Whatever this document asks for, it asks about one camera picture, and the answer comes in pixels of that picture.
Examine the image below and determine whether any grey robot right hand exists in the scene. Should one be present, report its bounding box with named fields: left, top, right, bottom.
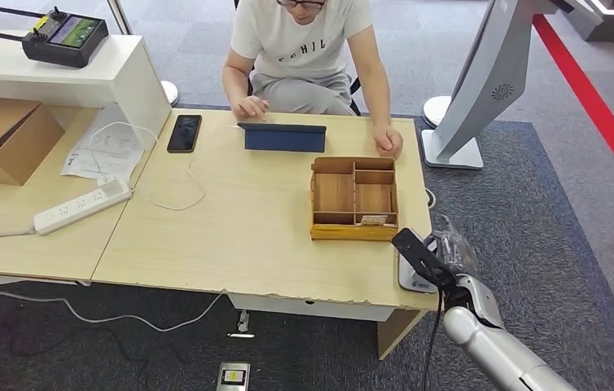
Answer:
left=428, top=214, right=480, bottom=279

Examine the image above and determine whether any person's right hand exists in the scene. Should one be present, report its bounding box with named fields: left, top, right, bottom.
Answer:
left=231, top=95, right=270, bottom=122

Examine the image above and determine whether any person's left hand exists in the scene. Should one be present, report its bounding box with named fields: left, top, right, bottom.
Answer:
left=372, top=125, right=405, bottom=160

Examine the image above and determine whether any grey card reader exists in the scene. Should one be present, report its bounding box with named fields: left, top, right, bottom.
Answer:
left=397, top=237, right=441, bottom=295

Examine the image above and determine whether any person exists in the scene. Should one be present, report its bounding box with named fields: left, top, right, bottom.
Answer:
left=221, top=0, right=406, bottom=160

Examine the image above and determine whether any tablet in dark blue case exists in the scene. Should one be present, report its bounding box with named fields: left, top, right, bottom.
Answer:
left=237, top=122, right=327, bottom=155

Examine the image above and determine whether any round white stand base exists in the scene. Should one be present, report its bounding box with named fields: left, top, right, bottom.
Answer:
left=423, top=95, right=453, bottom=130
left=160, top=81, right=181, bottom=108

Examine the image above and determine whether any black chair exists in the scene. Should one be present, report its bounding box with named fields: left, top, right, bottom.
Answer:
left=246, top=70, right=363, bottom=117

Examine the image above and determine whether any black smartphone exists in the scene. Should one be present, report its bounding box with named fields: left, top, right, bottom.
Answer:
left=166, top=114, right=204, bottom=155

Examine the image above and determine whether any wooden compartment organizer box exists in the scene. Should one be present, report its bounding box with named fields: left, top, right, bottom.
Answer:
left=309, top=156, right=399, bottom=243

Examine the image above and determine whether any grey kiosk display stand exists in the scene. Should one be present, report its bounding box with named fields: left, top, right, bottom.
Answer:
left=421, top=0, right=575, bottom=172

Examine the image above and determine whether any white shelf unit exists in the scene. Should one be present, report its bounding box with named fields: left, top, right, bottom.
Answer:
left=0, top=33, right=173, bottom=152

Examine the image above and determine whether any printed paper sheet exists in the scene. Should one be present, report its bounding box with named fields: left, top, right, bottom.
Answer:
left=60, top=102, right=147, bottom=182

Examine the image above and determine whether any metal stand pole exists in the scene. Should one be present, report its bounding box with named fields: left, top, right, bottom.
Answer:
left=106, top=0, right=134, bottom=37

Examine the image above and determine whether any white power strip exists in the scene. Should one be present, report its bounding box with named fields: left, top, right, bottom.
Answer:
left=33, top=178, right=134, bottom=237

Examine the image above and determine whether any black remote controller with antennas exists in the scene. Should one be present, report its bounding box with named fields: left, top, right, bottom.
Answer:
left=0, top=5, right=111, bottom=69

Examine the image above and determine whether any white floor plug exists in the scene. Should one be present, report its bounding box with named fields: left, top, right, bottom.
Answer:
left=228, top=310, right=257, bottom=340

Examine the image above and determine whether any metal floor socket box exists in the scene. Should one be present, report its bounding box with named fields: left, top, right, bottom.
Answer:
left=216, top=362, right=252, bottom=391

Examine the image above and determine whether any black right wrist camera bracket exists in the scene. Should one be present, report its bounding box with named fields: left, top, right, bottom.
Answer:
left=391, top=227, right=458, bottom=290

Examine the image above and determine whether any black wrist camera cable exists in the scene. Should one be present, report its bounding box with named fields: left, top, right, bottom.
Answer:
left=420, top=288, right=444, bottom=391

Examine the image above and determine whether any white charging cable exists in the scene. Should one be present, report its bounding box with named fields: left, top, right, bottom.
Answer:
left=86, top=121, right=243, bottom=213

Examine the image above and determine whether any white floor cable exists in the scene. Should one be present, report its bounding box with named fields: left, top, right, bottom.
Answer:
left=0, top=288, right=227, bottom=333

